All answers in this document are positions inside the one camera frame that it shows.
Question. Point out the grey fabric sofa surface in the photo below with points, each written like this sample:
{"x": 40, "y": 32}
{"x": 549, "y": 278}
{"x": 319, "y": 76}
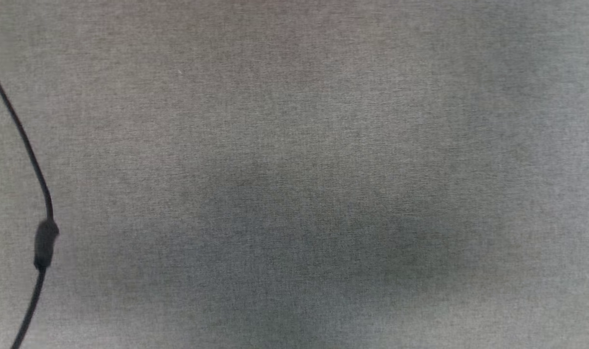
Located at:
{"x": 323, "y": 169}

